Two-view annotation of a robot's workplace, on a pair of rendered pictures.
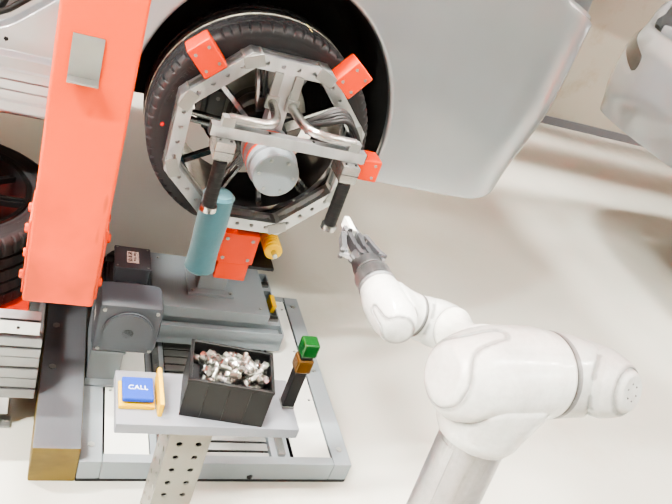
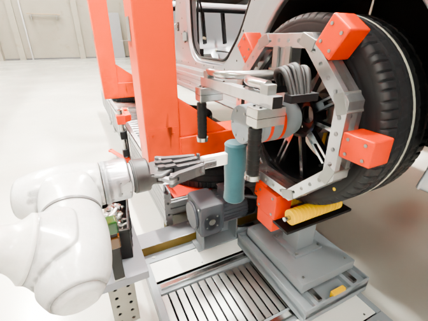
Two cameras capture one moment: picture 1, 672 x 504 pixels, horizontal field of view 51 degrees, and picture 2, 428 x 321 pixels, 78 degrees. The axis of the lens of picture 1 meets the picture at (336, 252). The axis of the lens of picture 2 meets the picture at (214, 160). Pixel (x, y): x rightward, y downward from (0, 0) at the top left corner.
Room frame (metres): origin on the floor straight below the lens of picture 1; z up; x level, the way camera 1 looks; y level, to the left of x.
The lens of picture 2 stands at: (1.62, -0.61, 1.10)
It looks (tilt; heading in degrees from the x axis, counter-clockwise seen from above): 24 degrees down; 90
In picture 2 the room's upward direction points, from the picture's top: straight up
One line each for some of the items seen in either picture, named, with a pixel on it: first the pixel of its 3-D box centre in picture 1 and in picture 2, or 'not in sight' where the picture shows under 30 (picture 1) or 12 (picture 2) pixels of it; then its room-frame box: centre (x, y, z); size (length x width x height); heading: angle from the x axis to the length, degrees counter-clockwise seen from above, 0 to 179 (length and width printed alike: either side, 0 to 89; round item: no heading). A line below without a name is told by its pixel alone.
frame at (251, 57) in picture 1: (264, 146); (282, 118); (1.87, 0.30, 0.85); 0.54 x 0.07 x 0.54; 116
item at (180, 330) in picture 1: (205, 304); (295, 258); (2.03, 0.37, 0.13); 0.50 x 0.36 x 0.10; 116
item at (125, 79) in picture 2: not in sight; (141, 79); (0.82, 2.49, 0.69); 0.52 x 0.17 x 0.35; 26
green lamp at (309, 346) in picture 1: (309, 347); (109, 225); (1.34, -0.02, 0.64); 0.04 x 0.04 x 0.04; 26
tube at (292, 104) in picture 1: (326, 114); (278, 67); (1.80, 0.16, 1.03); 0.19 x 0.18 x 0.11; 26
